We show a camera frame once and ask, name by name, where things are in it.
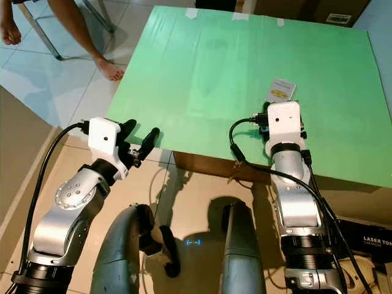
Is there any grey robot right leg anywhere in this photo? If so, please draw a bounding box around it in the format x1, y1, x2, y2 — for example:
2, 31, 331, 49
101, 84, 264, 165
220, 201, 258, 294

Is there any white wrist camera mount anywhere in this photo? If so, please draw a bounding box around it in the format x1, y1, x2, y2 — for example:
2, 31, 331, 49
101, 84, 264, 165
266, 101, 303, 154
89, 116, 123, 175

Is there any metal frame chair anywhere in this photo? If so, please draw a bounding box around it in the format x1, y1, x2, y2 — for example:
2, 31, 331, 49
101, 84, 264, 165
15, 0, 117, 62

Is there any green table cover sheet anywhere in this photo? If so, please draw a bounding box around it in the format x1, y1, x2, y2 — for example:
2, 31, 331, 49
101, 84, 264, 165
107, 5, 392, 187

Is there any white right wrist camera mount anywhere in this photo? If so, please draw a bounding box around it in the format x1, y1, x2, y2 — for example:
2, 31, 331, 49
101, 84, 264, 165
266, 101, 303, 154

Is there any large cardboard box with label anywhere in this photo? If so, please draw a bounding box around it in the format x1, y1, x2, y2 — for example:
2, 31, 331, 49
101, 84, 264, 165
245, 0, 371, 26

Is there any brown table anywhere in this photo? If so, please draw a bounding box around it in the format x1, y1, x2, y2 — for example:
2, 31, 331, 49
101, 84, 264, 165
171, 150, 392, 218

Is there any grey robot left leg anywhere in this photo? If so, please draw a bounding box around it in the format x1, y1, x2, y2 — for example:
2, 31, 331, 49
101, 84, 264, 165
92, 204, 181, 294

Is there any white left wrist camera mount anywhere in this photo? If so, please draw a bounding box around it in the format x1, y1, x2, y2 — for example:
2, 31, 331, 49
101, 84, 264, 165
89, 116, 123, 175

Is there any grey robot leg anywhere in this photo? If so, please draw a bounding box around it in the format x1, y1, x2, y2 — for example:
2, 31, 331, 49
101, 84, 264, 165
220, 201, 258, 294
92, 204, 181, 294

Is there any black laser toner box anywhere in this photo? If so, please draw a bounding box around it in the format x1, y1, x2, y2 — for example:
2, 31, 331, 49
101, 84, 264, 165
340, 217, 392, 261

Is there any black cabinet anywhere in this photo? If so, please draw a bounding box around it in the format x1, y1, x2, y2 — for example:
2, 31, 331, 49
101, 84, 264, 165
187, 0, 239, 12

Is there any person bare leg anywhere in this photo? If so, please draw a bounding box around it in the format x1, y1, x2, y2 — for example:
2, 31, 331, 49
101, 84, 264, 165
46, 0, 125, 81
0, 0, 22, 45

